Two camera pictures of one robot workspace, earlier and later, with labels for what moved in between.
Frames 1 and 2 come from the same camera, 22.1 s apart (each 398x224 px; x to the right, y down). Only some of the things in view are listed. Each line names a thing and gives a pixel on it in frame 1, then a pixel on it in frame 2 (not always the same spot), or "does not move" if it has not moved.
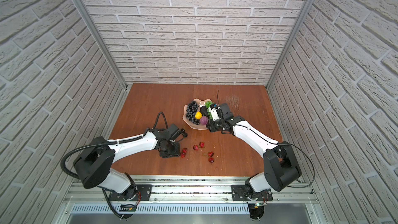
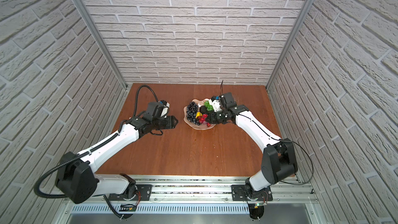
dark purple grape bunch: [191, 110] does not move
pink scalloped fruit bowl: [200, 102] does not move
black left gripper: [169, 154] to [173, 121]
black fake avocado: [204, 111] does not move
